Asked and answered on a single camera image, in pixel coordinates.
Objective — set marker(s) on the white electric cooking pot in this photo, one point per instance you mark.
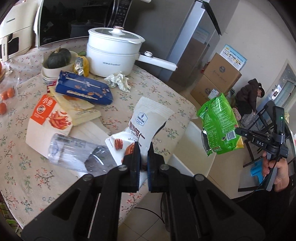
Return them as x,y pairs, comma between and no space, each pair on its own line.
114,50

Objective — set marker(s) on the person in dark jacket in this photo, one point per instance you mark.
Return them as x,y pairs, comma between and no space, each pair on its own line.
246,101

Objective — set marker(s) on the dark green pumpkin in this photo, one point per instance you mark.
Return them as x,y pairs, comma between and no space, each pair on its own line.
59,58

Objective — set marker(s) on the black microwave oven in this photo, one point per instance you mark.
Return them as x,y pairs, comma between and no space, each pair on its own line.
67,19

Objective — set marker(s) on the small orange tangerine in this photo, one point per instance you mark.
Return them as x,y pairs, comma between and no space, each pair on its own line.
11,92
3,108
4,95

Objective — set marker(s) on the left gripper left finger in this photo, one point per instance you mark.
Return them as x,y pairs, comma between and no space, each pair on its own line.
132,160

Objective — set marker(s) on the floral tablecloth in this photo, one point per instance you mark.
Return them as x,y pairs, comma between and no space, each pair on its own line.
29,182

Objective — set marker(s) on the grey refrigerator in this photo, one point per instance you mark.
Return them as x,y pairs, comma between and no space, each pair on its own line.
166,26

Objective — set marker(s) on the lower cardboard box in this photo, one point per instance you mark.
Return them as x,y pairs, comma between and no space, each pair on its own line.
205,90

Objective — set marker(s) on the blue plastic stool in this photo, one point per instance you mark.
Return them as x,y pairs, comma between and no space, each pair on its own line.
256,171

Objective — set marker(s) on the white tissue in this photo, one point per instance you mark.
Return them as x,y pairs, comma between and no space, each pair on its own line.
118,80

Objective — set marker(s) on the right hand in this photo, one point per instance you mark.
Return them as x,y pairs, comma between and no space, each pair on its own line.
282,178

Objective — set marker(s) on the cardboard box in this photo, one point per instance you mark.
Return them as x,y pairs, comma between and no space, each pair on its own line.
221,73
205,90

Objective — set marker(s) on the white air fryer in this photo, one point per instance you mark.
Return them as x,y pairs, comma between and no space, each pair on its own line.
17,29

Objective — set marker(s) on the blue cookie box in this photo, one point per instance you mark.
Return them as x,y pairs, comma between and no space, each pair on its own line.
84,88

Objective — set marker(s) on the white macaron snack bag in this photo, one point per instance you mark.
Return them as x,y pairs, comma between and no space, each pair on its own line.
148,118

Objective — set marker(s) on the white plates stack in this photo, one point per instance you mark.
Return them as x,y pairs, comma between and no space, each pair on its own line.
48,78

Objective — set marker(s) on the white ceramic bowl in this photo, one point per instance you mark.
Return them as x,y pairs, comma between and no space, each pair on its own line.
56,71

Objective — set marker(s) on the green snack bag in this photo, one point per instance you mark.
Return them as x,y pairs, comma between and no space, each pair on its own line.
219,124

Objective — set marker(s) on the upper cardboard box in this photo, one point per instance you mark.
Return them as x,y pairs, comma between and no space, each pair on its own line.
221,73

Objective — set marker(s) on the clear plastic bottle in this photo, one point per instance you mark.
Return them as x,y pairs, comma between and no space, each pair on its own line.
81,156

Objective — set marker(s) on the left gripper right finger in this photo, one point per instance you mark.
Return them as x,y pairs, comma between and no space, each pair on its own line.
156,181

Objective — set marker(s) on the yellow foil snack wrapper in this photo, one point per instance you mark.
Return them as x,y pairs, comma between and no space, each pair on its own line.
81,66

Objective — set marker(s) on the cream paper packaging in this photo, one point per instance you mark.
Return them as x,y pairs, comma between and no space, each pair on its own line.
79,110

